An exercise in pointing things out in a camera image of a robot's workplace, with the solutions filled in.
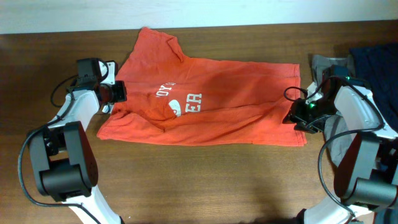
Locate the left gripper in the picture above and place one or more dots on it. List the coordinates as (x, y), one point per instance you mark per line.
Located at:
(120, 95)

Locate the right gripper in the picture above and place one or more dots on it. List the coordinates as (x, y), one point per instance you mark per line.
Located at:
(295, 113)

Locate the red printed t-shirt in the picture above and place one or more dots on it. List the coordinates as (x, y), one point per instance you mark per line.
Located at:
(173, 99)

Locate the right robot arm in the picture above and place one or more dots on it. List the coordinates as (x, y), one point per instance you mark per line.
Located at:
(366, 178)

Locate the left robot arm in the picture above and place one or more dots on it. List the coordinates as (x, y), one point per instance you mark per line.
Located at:
(63, 162)

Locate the grey garment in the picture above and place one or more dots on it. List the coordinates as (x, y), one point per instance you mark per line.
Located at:
(336, 123)

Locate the navy blue garment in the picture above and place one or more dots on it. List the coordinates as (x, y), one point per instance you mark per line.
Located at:
(378, 65)

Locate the blue-grey garment at corner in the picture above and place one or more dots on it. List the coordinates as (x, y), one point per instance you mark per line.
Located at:
(387, 216)

